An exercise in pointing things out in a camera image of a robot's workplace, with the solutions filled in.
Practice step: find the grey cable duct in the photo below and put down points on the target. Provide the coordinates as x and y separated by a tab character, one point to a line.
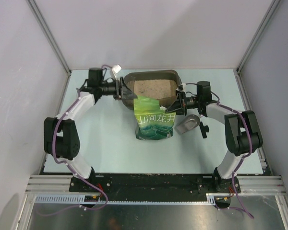
88	200

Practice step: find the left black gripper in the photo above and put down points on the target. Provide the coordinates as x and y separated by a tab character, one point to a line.
126	93

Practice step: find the brown litter box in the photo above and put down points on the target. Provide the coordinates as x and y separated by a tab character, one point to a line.
160	85

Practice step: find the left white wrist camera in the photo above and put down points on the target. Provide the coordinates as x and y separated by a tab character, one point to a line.
115	70

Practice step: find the aluminium frame rail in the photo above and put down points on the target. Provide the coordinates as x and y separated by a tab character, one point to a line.
250	185

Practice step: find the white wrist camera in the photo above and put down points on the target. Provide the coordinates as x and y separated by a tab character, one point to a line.
181	89
115	70

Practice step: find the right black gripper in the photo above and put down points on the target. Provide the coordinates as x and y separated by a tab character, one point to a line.
177	106

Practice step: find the metal scoop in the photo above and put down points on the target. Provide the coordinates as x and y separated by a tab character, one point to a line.
189	123

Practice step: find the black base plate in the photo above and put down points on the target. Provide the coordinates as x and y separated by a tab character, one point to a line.
155	186

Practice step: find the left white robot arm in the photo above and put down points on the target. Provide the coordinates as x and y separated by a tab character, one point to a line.
61	139

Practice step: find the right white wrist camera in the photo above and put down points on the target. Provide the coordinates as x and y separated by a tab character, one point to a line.
181	89

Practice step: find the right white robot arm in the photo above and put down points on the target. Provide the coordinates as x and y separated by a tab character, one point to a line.
242	133

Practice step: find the black bag clip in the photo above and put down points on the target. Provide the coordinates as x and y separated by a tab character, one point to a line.
204	130

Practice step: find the green litter bag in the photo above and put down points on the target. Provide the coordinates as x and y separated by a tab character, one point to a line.
153	123

